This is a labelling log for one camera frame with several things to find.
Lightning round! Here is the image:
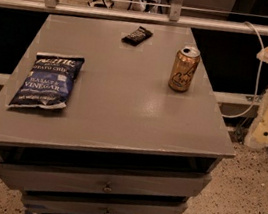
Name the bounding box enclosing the orange soda can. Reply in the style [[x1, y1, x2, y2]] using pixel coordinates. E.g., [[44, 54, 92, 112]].
[[168, 45, 201, 92]]

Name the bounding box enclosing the black snack bar wrapper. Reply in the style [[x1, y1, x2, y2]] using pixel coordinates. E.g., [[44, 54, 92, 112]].
[[121, 26, 153, 47]]

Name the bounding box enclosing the grey drawer cabinet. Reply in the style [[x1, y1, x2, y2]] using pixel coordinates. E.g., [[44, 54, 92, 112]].
[[0, 15, 234, 214]]

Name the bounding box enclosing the top drawer knob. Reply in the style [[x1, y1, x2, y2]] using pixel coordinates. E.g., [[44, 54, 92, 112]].
[[103, 183, 113, 193]]

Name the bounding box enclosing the blue potato chip bag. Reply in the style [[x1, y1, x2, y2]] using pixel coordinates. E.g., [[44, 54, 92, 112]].
[[8, 52, 85, 110]]

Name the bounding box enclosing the white cable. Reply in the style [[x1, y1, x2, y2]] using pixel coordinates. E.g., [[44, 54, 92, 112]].
[[222, 19, 268, 123]]

